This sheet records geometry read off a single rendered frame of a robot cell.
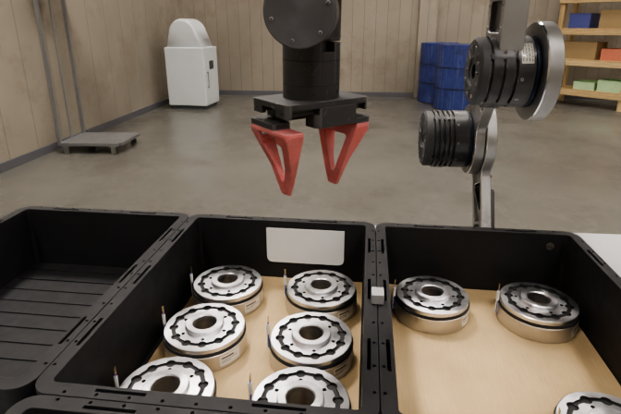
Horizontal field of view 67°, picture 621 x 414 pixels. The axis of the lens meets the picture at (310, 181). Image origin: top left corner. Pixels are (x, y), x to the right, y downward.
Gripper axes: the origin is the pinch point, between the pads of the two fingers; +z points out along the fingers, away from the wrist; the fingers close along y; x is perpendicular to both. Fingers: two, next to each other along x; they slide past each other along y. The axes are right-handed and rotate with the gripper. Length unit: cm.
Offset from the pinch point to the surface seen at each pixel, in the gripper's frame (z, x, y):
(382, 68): 69, 564, 580
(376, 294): 12.2, -6.8, 4.2
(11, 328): 24.0, 29.6, -29.1
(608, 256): 37, -1, 88
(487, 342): 23.4, -11.4, 20.6
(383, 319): 13.4, -9.4, 2.7
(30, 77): 39, 481, 28
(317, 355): 20.5, -2.9, -1.0
